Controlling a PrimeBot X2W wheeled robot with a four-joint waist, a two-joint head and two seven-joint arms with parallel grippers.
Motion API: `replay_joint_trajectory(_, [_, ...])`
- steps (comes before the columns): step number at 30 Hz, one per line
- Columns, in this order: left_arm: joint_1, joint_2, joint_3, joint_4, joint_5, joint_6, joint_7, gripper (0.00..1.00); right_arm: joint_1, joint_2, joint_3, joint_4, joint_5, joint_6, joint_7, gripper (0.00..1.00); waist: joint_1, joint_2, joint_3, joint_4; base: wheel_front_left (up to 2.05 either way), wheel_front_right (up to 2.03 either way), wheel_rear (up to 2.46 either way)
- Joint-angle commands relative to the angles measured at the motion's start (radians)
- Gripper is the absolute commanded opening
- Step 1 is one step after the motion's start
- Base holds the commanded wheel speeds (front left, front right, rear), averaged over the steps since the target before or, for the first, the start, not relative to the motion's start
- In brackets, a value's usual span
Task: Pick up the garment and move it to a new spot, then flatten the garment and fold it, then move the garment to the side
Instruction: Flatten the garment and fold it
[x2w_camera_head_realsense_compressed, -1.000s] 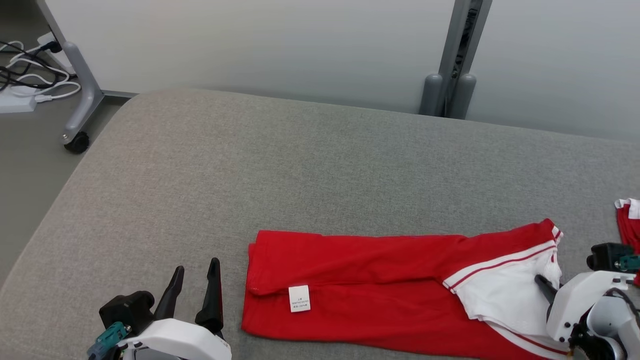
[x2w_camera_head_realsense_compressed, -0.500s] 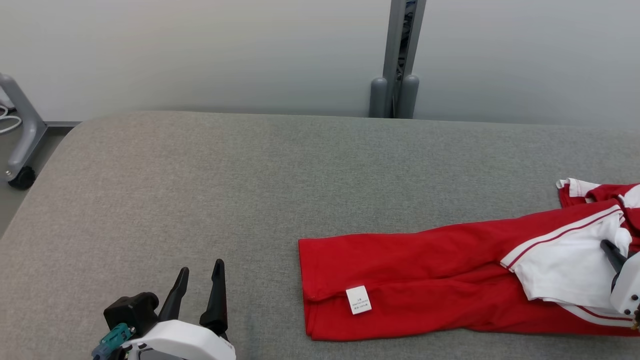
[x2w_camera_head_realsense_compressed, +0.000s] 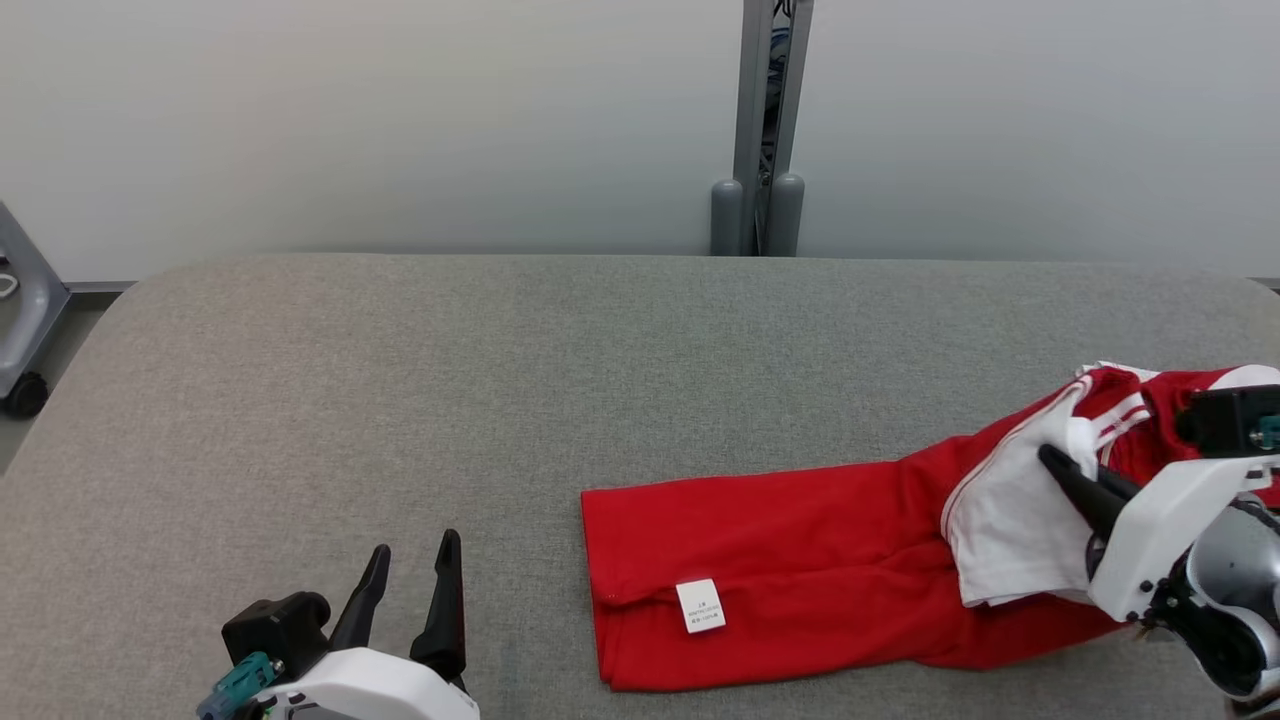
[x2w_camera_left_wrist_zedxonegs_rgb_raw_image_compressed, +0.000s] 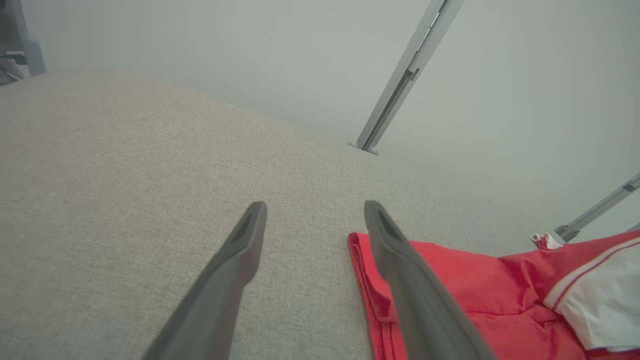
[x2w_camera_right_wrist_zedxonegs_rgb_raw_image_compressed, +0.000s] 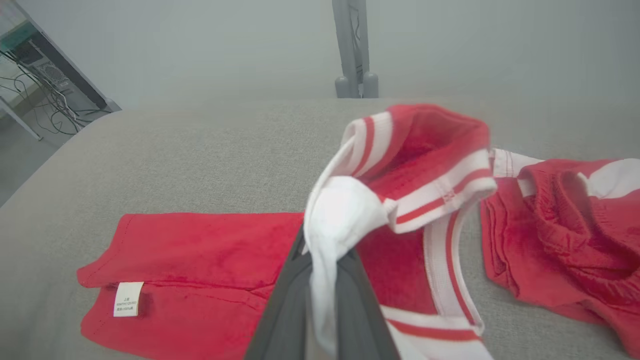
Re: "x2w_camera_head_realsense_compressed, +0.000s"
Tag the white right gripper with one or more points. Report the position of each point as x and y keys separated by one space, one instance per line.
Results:
x=1150 y=540

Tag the grey metal partition post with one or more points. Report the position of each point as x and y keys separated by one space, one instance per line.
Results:
x=752 y=90
x=798 y=90

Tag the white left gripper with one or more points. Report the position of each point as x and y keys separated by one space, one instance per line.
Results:
x=370 y=690

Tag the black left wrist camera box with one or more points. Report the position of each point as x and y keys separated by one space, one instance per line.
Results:
x=270 y=630

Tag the red jersey with white sleeves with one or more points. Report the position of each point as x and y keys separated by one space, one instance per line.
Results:
x=800 y=540

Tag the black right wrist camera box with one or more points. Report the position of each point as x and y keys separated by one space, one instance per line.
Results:
x=1225 y=420

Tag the grey cylinder post foot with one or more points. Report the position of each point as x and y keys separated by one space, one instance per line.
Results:
x=727 y=218
x=787 y=215

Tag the black caster wheel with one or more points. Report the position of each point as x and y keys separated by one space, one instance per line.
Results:
x=26 y=396

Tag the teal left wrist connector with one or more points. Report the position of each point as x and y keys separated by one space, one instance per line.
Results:
x=235 y=685

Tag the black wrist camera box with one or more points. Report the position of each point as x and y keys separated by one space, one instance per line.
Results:
x=270 y=630
x=1225 y=420

